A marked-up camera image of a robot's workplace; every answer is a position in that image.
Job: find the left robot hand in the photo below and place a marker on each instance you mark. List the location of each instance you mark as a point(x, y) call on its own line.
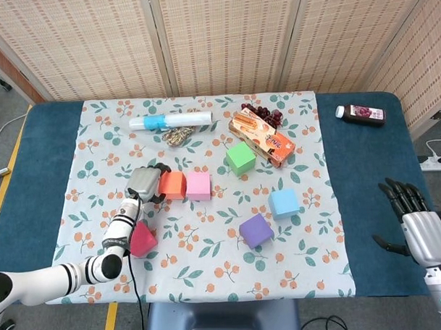
point(143, 184)

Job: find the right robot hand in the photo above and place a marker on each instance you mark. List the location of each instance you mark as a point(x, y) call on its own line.
point(427, 234)

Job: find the orange foam cube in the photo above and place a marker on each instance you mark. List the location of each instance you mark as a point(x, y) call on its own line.
point(172, 184)

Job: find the pink foam cube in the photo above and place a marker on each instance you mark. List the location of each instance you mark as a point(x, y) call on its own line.
point(198, 185)

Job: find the red foam cube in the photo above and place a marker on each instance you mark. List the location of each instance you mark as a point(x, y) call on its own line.
point(143, 242)

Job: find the green foam cube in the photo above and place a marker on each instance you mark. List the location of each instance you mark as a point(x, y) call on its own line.
point(241, 158)

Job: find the purple foam cube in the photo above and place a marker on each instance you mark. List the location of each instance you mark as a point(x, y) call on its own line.
point(256, 230)

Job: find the light blue foam cube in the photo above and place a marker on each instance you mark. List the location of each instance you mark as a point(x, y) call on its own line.
point(283, 203)

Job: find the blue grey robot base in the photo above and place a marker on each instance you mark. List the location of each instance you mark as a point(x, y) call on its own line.
point(222, 318)

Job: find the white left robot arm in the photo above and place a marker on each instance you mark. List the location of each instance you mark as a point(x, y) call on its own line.
point(47, 281)

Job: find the teal padded table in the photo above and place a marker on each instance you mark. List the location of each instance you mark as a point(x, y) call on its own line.
point(374, 203)

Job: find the white power strip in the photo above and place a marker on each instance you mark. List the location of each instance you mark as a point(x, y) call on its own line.
point(436, 163)

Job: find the white bag roll blue band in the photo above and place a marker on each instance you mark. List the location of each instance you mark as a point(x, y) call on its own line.
point(182, 120)

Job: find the floral berry print tablecloth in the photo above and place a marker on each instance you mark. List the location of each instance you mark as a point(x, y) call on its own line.
point(209, 266)

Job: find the orange biscuit box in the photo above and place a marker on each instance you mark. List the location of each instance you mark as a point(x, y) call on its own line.
point(266, 138)

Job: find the dark juice bottle white cap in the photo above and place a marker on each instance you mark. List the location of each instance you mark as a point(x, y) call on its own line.
point(367, 115)

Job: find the red grape bunch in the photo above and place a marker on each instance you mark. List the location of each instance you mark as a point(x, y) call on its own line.
point(262, 111)

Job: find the bamboo folding screen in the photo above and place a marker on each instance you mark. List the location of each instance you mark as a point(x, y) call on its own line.
point(220, 45)

